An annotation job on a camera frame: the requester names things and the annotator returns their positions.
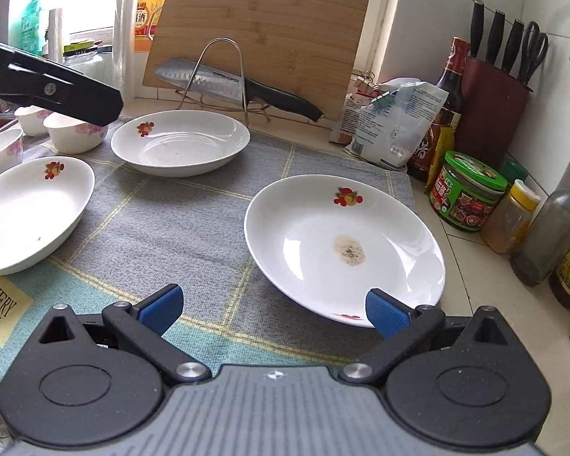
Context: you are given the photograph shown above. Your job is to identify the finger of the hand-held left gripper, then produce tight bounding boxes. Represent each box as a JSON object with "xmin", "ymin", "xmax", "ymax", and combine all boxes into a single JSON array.
[{"xmin": 0, "ymin": 38, "xmax": 124, "ymax": 127}]

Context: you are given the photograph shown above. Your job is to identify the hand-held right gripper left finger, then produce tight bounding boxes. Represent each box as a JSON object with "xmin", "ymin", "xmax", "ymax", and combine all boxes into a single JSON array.
[{"xmin": 38, "ymin": 284, "xmax": 212, "ymax": 385}]

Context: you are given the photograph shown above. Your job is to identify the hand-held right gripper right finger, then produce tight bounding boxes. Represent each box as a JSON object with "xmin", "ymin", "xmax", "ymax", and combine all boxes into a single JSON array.
[{"xmin": 338, "ymin": 289, "xmax": 509, "ymax": 385}]

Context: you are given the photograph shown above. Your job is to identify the white pink-flower bowl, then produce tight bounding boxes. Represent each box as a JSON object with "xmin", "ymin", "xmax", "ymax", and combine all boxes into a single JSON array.
[
  {"xmin": 0, "ymin": 128, "xmax": 24, "ymax": 186},
  {"xmin": 14, "ymin": 106, "xmax": 53, "ymax": 136},
  {"xmin": 43, "ymin": 111, "xmax": 109, "ymax": 155}
]

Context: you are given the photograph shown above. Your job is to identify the white fruit-print plate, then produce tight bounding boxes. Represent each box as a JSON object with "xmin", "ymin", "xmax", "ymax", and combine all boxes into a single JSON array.
[
  {"xmin": 244, "ymin": 174, "xmax": 446, "ymax": 328},
  {"xmin": 0, "ymin": 156, "xmax": 96, "ymax": 276},
  {"xmin": 111, "ymin": 109, "xmax": 251, "ymax": 178}
]

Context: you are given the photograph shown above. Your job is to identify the clear glass jar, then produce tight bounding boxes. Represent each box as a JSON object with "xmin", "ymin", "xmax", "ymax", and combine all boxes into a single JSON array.
[{"xmin": 63, "ymin": 43, "xmax": 115, "ymax": 86}]

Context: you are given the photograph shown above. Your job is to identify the small plastic wrap roll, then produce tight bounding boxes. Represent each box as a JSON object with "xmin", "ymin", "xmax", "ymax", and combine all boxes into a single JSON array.
[{"xmin": 47, "ymin": 7, "xmax": 67, "ymax": 62}]

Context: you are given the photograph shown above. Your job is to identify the grey teal checked dish towel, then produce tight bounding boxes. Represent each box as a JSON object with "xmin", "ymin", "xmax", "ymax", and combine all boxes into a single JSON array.
[{"xmin": 0, "ymin": 126, "xmax": 416, "ymax": 381}]

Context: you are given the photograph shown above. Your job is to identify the large plastic wrap roll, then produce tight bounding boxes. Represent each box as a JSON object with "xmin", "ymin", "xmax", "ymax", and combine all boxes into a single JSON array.
[{"xmin": 114, "ymin": 0, "xmax": 136, "ymax": 100}]

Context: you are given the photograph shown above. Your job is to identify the green detergent bottle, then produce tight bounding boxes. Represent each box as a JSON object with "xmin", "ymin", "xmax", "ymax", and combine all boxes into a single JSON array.
[{"xmin": 19, "ymin": 0, "xmax": 46, "ymax": 58}]

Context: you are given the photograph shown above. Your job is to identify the orange cooking wine jug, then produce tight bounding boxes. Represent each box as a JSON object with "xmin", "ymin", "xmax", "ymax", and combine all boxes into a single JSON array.
[{"xmin": 133, "ymin": 0, "xmax": 169, "ymax": 53}]

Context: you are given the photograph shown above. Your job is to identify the green-lid sauce jar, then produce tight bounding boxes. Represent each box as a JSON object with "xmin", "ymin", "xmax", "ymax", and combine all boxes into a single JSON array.
[{"xmin": 429, "ymin": 150, "xmax": 508, "ymax": 232}]

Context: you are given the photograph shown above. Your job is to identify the yellow-lid spice jar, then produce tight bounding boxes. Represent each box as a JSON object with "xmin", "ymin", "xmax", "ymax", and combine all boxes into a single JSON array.
[{"xmin": 480, "ymin": 179, "xmax": 541, "ymax": 255}]

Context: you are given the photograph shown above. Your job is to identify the yellow seasoning packet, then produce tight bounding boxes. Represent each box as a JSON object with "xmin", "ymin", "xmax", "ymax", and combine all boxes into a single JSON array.
[{"xmin": 425, "ymin": 123, "xmax": 457, "ymax": 191}]

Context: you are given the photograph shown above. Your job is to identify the red-cap glass bottle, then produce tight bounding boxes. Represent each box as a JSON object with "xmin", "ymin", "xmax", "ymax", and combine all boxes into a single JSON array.
[{"xmin": 510, "ymin": 167, "xmax": 570, "ymax": 287}]

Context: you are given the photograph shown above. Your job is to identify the white bag with blue print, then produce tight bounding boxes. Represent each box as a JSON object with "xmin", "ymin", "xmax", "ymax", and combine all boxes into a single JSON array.
[{"xmin": 344, "ymin": 81, "xmax": 450, "ymax": 169}]

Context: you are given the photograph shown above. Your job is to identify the green capped bottle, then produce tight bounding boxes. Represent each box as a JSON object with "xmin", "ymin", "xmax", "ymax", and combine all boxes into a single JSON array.
[{"xmin": 499, "ymin": 157, "xmax": 529, "ymax": 187}]

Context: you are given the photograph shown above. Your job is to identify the white bag with orange print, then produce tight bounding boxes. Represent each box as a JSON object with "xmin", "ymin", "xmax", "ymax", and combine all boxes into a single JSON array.
[{"xmin": 330, "ymin": 92, "xmax": 376, "ymax": 146}]

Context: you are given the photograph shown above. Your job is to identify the bamboo cutting board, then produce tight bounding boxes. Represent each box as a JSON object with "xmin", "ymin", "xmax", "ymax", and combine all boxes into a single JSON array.
[{"xmin": 141, "ymin": 0, "xmax": 372, "ymax": 122}]

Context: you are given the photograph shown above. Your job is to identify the dark soy sauce bottle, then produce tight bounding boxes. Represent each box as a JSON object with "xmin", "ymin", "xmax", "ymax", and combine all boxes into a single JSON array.
[{"xmin": 407, "ymin": 37, "xmax": 471, "ymax": 181}]

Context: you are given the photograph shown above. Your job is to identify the dark red knife block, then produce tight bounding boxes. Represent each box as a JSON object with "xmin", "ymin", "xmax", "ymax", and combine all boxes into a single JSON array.
[{"xmin": 453, "ymin": 55, "xmax": 535, "ymax": 172}]

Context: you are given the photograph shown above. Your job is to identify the black kitchen scissors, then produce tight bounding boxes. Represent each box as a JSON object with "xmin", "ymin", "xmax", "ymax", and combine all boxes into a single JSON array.
[{"xmin": 518, "ymin": 20, "xmax": 549, "ymax": 86}]

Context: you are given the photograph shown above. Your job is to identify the steel wire board rack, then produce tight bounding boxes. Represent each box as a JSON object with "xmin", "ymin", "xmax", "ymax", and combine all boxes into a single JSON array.
[{"xmin": 173, "ymin": 38, "xmax": 271, "ymax": 127}]

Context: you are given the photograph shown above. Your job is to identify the black-handled kitchen knife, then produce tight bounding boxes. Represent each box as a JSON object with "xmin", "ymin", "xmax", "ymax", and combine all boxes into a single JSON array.
[{"xmin": 153, "ymin": 58, "xmax": 324, "ymax": 123}]

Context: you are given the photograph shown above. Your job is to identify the metal-handled binder clip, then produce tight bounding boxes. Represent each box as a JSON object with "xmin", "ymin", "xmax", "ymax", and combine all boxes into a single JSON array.
[{"xmin": 351, "ymin": 71, "xmax": 376, "ymax": 92}]

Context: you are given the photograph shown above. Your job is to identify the black-handled block knife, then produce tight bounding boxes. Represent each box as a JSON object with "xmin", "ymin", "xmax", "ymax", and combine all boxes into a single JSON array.
[
  {"xmin": 470, "ymin": 0, "xmax": 485, "ymax": 59},
  {"xmin": 485, "ymin": 9, "xmax": 505, "ymax": 65},
  {"xmin": 501, "ymin": 19, "xmax": 524, "ymax": 73}
]

